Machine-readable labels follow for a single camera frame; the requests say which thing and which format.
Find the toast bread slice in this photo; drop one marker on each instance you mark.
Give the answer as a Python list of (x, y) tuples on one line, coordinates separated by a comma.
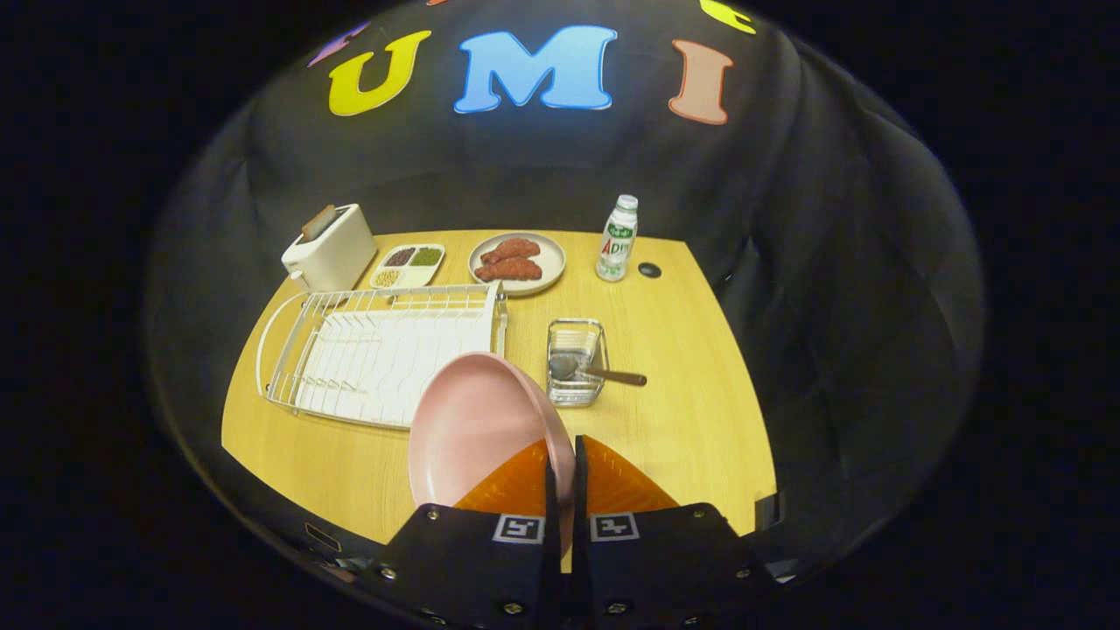
[(318, 223)]

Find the white toaster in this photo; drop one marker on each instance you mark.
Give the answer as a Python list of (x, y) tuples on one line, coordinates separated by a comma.
[(337, 254)]

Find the white ribbed drain tray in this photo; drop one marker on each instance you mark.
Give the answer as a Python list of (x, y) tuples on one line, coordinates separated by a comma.
[(385, 367)]

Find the red raw meat piece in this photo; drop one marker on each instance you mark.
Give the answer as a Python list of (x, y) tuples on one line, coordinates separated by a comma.
[(512, 270), (512, 249)]

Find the pink plate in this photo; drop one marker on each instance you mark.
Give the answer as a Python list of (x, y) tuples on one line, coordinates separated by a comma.
[(472, 429)]

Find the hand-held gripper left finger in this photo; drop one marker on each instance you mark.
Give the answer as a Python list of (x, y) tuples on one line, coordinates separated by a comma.
[(552, 569)]

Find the beige round plate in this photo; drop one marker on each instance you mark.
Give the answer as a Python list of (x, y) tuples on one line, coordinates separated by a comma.
[(551, 258)]

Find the white green-label drink bottle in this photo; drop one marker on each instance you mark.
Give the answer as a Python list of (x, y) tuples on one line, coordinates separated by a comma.
[(617, 249)]

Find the white compartment dish with beans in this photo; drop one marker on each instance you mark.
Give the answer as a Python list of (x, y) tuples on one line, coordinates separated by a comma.
[(411, 276)]

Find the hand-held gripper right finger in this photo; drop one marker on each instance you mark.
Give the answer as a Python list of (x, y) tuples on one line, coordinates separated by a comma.
[(581, 569)]

